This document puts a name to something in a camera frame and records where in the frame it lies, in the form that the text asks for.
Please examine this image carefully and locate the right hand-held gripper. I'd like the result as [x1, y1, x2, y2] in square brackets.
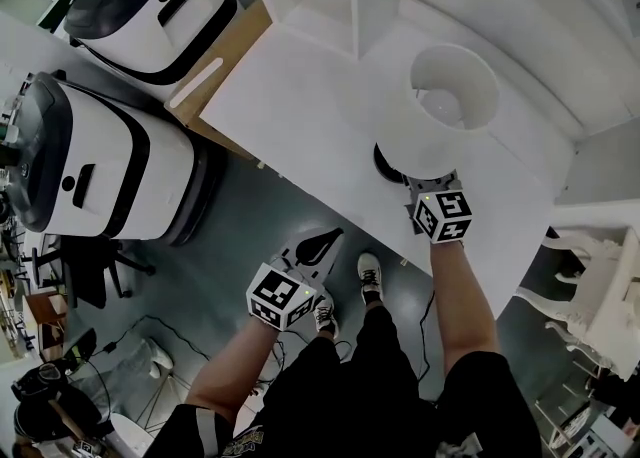
[401, 170, 475, 247]

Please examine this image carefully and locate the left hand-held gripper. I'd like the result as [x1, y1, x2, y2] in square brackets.
[245, 226, 347, 333]

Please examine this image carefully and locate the white table lamp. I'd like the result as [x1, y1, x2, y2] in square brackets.
[372, 42, 502, 186]

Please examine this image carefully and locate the person's left forearm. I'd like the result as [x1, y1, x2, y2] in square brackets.
[184, 319, 292, 423]

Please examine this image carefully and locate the person's right forearm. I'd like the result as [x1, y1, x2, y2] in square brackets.
[428, 239, 502, 383]

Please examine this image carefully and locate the white desk with hutch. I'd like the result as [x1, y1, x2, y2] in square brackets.
[198, 20, 577, 323]

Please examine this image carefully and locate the person's right white shoe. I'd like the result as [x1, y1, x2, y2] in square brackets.
[356, 251, 385, 305]

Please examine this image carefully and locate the person's white shoe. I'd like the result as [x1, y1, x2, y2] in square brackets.
[313, 292, 341, 341]
[356, 251, 385, 305]

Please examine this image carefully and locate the person's left white shoe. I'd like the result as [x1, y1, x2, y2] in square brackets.
[313, 292, 341, 341]

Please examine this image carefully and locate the person's black clothing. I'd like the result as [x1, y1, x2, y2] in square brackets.
[163, 302, 545, 458]

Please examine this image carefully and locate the white ornate chair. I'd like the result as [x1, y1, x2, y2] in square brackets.
[516, 224, 640, 383]

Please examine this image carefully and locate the brown cardboard box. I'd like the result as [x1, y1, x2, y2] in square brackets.
[164, 0, 275, 163]

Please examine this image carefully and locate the white and black service robot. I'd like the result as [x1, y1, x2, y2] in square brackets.
[11, 70, 222, 248]
[63, 0, 240, 88]

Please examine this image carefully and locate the black office chair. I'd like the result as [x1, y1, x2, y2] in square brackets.
[31, 234, 157, 311]

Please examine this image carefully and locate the white wooden stool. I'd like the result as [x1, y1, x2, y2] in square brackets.
[531, 384, 617, 453]

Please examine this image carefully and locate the white round side table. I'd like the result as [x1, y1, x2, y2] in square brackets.
[109, 412, 157, 458]

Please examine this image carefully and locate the black floor cable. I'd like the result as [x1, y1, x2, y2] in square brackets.
[416, 289, 437, 383]
[101, 314, 212, 363]

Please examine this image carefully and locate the gold wire table frame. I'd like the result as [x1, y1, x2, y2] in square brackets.
[141, 372, 192, 433]

